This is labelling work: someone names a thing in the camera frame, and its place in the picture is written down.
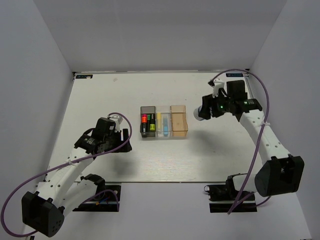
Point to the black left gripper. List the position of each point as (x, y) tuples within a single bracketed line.
[(125, 147)]

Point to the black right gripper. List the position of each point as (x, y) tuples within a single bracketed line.
[(207, 101)]

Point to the blue white tape roll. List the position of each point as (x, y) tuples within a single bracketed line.
[(196, 114)]

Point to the orange cap black highlighter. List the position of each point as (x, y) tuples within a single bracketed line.
[(144, 128)]

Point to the pink cap black highlighter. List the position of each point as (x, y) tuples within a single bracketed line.
[(143, 116)]

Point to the yellow cap black highlighter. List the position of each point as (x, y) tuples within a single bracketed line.
[(152, 123)]

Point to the green cap black highlighter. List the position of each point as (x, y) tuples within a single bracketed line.
[(148, 121)]

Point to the blue translucent glue stick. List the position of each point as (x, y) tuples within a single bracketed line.
[(165, 126)]

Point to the yellow translucent glue stick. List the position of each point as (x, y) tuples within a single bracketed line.
[(159, 121)]

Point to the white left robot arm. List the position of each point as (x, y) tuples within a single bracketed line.
[(46, 209)]

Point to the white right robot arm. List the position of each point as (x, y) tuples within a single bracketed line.
[(281, 172)]

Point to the orange translucent plastic container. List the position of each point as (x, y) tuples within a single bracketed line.
[(179, 121)]

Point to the right blue corner label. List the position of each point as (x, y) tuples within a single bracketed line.
[(234, 75)]

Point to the blue corner label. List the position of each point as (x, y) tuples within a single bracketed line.
[(234, 75), (84, 76)]

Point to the dark grey plastic container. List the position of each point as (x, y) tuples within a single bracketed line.
[(148, 110)]

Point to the clear plastic container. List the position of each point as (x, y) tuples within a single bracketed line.
[(164, 110)]

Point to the left blue corner label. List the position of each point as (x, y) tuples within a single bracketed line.
[(84, 76)]

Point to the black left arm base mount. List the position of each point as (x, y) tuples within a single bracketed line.
[(105, 202)]

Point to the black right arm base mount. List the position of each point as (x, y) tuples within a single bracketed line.
[(222, 196)]

